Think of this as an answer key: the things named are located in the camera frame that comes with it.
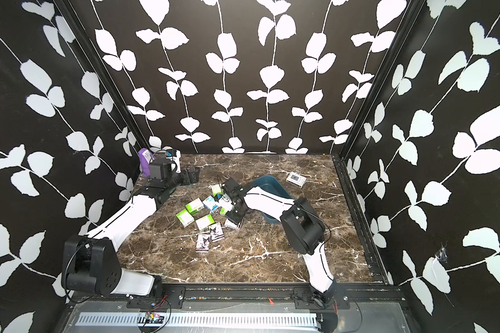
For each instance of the teal plastic storage box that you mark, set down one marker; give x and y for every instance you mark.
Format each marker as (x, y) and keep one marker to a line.
(271, 185)

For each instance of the small circuit board with wires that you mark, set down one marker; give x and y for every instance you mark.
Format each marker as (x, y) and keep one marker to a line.
(151, 319)

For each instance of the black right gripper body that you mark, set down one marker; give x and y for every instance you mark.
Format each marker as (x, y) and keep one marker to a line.
(235, 214)

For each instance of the black purple tissue pack front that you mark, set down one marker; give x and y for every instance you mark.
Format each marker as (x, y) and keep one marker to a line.
(203, 243)

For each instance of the light blue tissue pack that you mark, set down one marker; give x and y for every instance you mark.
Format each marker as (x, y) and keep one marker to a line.
(210, 203)

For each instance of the black front mounting rail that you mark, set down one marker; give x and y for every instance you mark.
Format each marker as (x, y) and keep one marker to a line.
(300, 293)

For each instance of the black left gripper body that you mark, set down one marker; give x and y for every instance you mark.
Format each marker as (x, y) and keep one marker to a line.
(181, 179)

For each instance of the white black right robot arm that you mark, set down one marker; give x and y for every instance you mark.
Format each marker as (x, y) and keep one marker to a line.
(303, 228)

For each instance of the purple plastic holder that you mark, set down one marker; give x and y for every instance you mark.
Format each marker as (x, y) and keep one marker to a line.
(144, 165)

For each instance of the green white tissue pack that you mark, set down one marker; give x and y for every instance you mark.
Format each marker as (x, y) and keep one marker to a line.
(225, 207)

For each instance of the white perforated rail strip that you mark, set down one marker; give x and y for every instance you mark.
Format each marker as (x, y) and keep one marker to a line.
(195, 319)

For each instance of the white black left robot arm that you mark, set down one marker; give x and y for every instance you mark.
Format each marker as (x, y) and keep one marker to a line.
(90, 262)

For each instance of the white card in holder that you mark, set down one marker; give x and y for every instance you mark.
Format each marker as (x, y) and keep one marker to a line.
(148, 156)

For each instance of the small white patterned box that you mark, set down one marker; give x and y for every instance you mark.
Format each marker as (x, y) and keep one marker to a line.
(296, 179)

